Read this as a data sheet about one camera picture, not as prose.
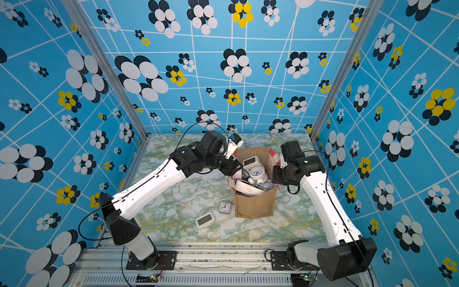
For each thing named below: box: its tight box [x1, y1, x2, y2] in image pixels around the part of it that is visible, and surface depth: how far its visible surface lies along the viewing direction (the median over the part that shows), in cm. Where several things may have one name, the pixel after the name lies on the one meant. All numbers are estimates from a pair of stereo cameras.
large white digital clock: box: [234, 178, 266, 196], surface depth 78 cm
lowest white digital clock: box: [194, 212, 215, 230], surface depth 84 cm
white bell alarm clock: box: [248, 166, 268, 186], surface depth 82 cm
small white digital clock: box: [242, 155, 265, 172], surface depth 88 cm
